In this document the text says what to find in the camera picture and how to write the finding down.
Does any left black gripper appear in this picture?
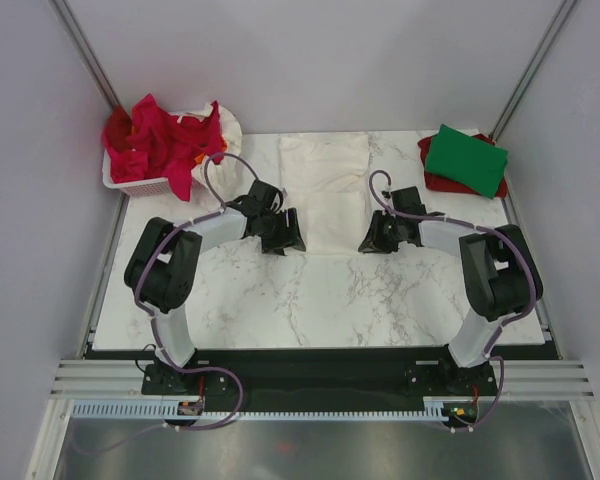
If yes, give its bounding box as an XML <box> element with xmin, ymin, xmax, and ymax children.
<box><xmin>258</xmin><ymin>209</ymin><xmax>305</xmax><ymax>258</ymax></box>

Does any white Coca-Cola t-shirt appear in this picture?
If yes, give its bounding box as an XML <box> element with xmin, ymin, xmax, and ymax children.
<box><xmin>279</xmin><ymin>132</ymin><xmax>371</xmax><ymax>255</ymax></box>

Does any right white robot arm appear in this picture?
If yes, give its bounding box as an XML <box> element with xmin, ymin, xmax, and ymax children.
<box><xmin>358</xmin><ymin>187</ymin><xmax>543</xmax><ymax>394</ymax></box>

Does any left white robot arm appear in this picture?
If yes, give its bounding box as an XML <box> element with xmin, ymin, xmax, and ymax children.
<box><xmin>124</xmin><ymin>180</ymin><xmax>306</xmax><ymax>393</ymax></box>

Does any white crumpled t-shirt in basket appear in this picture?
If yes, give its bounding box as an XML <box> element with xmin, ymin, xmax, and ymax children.
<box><xmin>176</xmin><ymin>103</ymin><xmax>243</xmax><ymax>200</ymax></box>

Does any green folded t-shirt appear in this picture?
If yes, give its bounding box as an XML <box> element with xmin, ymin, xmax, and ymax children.
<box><xmin>424</xmin><ymin>124</ymin><xmax>508</xmax><ymax>199</ymax></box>

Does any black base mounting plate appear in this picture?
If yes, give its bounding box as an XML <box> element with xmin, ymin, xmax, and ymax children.
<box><xmin>142</xmin><ymin>347</ymin><xmax>497</xmax><ymax>413</ymax></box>

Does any white plastic laundry basket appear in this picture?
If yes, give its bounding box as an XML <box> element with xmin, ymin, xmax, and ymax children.
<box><xmin>103</xmin><ymin>124</ymin><xmax>183</xmax><ymax>199</ymax></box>

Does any magenta crumpled t-shirt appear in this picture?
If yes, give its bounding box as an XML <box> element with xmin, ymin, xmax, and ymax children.
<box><xmin>101</xmin><ymin>94</ymin><xmax>228</xmax><ymax>202</ymax></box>

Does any dark red crumpled t-shirt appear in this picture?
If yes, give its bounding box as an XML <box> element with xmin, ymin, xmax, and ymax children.
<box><xmin>102</xmin><ymin>106</ymin><xmax>132</xmax><ymax>153</ymax></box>

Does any white slotted cable duct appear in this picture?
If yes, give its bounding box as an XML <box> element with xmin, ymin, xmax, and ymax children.
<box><xmin>71</xmin><ymin>397</ymin><xmax>474</xmax><ymax>421</ymax></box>

